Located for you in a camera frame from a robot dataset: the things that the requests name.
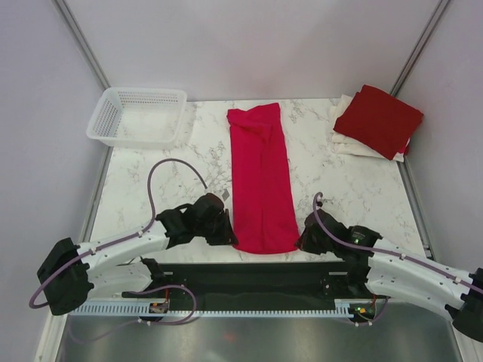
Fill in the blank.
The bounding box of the bright red t shirt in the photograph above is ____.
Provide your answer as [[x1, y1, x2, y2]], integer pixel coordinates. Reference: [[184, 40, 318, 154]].
[[226, 103, 300, 254]]

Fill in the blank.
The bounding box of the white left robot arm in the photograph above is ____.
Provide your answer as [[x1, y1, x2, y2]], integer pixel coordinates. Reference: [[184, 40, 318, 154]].
[[37, 193, 238, 316]]

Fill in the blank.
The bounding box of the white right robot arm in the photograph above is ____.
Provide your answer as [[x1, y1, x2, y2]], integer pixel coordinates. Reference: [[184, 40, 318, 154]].
[[296, 209, 482, 342]]

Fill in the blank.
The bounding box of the cream folded t shirt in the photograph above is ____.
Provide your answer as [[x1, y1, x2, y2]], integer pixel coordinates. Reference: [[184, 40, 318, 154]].
[[330, 95, 404, 162]]

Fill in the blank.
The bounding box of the white plastic basket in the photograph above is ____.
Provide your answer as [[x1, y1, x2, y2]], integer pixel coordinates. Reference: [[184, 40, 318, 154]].
[[86, 87, 187, 150]]

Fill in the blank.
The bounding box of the dark red folded t shirt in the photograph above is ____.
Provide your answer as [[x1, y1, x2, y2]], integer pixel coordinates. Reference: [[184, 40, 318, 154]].
[[333, 84, 423, 160]]

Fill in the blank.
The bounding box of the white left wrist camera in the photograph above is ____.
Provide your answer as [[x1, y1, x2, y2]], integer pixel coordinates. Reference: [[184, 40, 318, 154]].
[[221, 189, 231, 201]]

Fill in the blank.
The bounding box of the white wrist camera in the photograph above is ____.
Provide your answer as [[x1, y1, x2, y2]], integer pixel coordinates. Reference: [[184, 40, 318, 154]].
[[315, 194, 334, 208], [221, 189, 231, 201]]

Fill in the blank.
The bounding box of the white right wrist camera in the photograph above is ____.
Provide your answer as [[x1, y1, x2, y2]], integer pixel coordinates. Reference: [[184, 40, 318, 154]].
[[315, 194, 334, 208]]

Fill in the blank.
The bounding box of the white slotted cable duct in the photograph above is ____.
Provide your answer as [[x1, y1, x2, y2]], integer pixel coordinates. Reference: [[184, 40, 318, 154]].
[[69, 299, 370, 318]]

